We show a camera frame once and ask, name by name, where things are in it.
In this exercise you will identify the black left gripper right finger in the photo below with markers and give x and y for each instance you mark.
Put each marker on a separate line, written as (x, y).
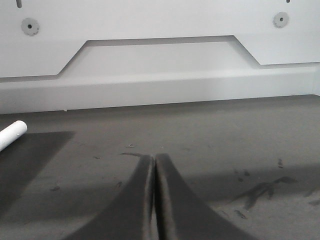
(181, 214)

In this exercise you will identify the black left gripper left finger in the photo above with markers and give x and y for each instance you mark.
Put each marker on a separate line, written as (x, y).
(128, 216)

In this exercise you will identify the white pipe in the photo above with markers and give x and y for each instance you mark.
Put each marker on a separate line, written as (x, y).
(11, 133)

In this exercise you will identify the white fume hood back baffle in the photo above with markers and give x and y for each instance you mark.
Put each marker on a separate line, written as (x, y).
(83, 54)

